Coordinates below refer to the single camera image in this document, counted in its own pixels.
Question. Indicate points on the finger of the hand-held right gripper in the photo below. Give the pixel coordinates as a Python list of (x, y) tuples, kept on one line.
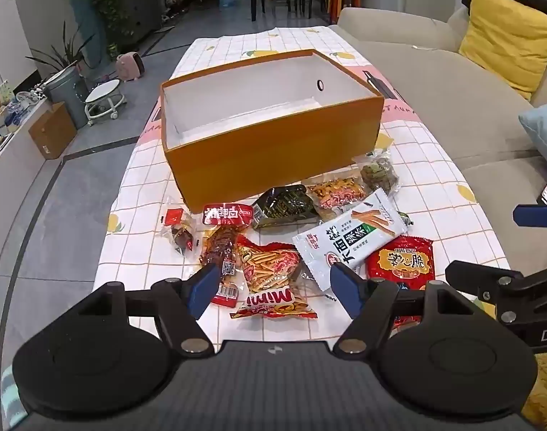
[(493, 283), (536, 215)]

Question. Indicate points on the grey drawer cabinet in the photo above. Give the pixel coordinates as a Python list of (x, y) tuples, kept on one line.
[(141, 6)]

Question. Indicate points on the orange-brown snack packet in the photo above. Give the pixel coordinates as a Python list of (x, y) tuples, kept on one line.
[(338, 191)]

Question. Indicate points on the yellow pillow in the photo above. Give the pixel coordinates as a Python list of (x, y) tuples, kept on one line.
[(509, 40)]

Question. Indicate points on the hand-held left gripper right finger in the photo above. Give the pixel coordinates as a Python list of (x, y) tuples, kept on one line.
[(345, 287)]

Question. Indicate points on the beige sofa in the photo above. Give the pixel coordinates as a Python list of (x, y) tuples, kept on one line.
[(435, 98)]

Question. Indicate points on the cluttered side counter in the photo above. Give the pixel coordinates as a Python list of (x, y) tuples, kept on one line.
[(8, 121)]

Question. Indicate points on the light blue pillow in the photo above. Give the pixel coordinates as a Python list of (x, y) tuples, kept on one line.
[(545, 130)]

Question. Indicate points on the brown cardboard carton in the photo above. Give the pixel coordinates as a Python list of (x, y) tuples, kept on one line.
[(53, 130)]

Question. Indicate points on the dark green snack packet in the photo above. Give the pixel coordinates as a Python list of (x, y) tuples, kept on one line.
[(284, 206)]

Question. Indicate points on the yellow plush cloth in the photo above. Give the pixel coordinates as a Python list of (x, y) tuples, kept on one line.
[(545, 386)]

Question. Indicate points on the pink heater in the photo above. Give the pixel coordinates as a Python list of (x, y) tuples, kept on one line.
[(130, 67)]

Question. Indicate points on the teal striped cloth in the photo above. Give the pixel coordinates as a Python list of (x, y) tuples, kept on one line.
[(13, 395)]

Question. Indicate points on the brown meat snack packet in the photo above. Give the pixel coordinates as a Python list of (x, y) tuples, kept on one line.
[(217, 249)]

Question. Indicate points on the grey trash bin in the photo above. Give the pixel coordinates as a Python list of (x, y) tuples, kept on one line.
[(69, 94)]

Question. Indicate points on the small clear red-label snack packet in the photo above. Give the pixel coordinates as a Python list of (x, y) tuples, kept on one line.
[(181, 233)]

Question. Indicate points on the red yellow stick snack packet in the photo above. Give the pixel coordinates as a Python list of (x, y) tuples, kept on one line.
[(269, 274)]

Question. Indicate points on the spiky potted plant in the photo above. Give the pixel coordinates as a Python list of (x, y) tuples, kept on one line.
[(64, 54)]

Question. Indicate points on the orange cardboard box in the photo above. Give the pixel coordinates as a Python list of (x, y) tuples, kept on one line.
[(273, 157)]

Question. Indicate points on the white breadstick snack packet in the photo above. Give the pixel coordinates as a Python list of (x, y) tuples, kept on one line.
[(345, 242)]

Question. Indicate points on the clear green-brown snack packet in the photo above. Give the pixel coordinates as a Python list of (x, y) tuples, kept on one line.
[(381, 173)]

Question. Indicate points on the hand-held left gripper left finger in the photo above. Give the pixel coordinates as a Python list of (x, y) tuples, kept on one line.
[(206, 287)]

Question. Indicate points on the red round-print snack packet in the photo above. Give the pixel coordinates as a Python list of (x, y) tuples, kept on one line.
[(401, 262)]

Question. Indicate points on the small green snack packet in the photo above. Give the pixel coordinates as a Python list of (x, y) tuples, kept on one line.
[(405, 219)]

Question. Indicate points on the red label snack packet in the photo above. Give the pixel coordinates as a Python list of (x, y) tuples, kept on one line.
[(226, 215)]

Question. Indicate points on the white wheeled stool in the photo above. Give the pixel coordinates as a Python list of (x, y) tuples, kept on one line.
[(103, 98)]

